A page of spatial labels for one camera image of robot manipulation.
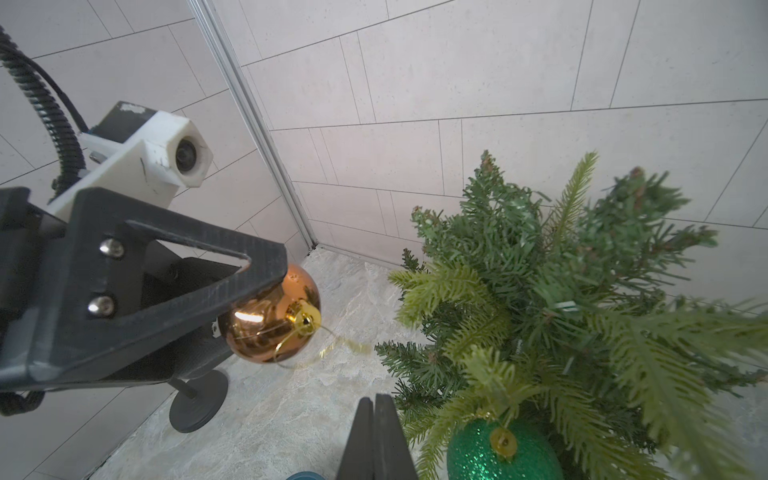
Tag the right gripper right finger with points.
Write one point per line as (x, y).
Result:
(392, 457)

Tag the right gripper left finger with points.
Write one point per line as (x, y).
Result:
(357, 460)

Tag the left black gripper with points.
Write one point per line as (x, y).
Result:
(121, 292)

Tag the green glitter ball ornament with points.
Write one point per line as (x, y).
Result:
(490, 450)

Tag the copper ball ornament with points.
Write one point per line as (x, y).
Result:
(277, 324)

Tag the small green christmas tree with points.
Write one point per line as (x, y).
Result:
(555, 313)

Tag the teal plastic bin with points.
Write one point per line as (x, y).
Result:
(306, 475)

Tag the black microphone stand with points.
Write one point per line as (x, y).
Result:
(197, 401)

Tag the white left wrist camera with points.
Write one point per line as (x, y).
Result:
(142, 153)

